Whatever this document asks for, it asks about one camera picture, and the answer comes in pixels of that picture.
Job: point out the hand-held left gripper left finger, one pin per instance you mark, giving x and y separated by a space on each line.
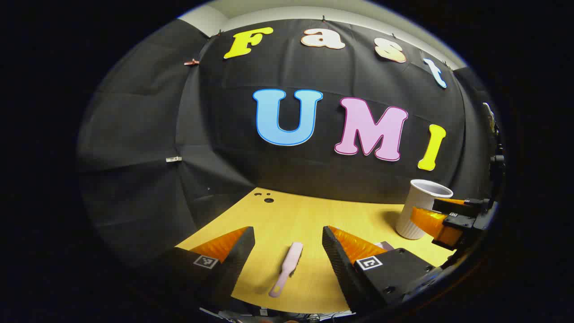
237 255

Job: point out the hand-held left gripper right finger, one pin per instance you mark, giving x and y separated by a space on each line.
341 264

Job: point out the red clip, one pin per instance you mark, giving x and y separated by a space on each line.
192 62

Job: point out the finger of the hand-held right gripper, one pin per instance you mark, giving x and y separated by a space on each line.
450 205
457 226

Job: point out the small pink broom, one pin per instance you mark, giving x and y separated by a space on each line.
289 262

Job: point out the wooden desktop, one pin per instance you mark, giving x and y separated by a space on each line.
296 220

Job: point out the pink dustpan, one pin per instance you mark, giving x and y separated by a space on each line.
384 246

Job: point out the white ribbed garbage bin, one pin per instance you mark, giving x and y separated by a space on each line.
419 206

